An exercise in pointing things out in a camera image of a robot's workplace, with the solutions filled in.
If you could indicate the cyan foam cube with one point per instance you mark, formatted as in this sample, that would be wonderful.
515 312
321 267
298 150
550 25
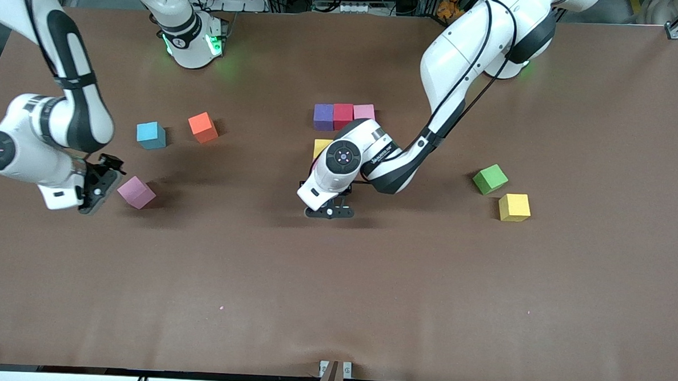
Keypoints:
150 133

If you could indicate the green foam cube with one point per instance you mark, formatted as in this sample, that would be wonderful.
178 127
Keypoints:
490 177

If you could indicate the red foam cube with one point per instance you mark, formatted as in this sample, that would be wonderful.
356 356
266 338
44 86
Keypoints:
343 116

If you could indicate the purple foam cube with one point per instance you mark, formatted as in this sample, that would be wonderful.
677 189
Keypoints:
323 116

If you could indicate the pink foam cube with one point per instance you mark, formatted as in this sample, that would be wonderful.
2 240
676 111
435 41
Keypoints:
137 192
364 111

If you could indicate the metal clamp bracket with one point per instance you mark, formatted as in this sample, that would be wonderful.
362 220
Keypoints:
331 379

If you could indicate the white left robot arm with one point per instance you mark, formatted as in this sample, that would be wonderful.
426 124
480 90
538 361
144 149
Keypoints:
465 47

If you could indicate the yellow foam cube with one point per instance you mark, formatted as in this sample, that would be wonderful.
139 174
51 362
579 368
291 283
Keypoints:
514 207
321 148

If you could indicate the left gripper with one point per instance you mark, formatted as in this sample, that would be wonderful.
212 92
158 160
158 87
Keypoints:
347 191

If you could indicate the brown table cover sheet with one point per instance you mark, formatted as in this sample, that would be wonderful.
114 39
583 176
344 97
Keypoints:
335 282

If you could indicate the orange foam cube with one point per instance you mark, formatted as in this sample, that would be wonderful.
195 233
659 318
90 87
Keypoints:
203 126

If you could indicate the bag of orange items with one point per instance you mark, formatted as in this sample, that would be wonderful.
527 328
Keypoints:
447 6

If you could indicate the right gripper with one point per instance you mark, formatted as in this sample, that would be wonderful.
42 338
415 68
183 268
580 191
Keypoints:
98 178

